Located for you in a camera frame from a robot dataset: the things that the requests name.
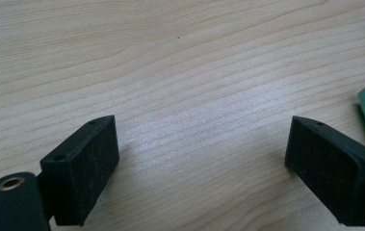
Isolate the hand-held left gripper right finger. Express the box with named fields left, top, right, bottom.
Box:
left=284, top=115, right=365, bottom=227

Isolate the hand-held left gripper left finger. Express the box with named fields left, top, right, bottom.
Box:
left=39, top=115, right=120, bottom=226

